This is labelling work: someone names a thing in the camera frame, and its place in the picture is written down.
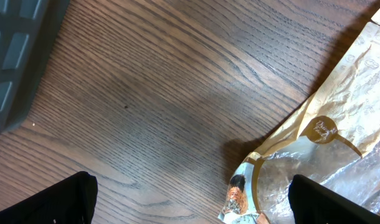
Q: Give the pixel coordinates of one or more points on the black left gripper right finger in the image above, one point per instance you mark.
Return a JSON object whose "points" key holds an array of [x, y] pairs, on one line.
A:
{"points": [[312, 203]]}

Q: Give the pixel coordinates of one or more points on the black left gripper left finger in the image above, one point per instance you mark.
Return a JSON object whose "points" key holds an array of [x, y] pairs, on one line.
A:
{"points": [[71, 200]]}

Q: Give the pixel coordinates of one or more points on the clear plastic snack bag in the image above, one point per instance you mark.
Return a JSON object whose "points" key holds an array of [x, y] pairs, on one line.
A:
{"points": [[333, 139]]}

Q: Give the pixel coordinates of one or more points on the grey plastic mesh basket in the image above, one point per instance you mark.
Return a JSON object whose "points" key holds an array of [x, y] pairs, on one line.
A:
{"points": [[28, 29]]}

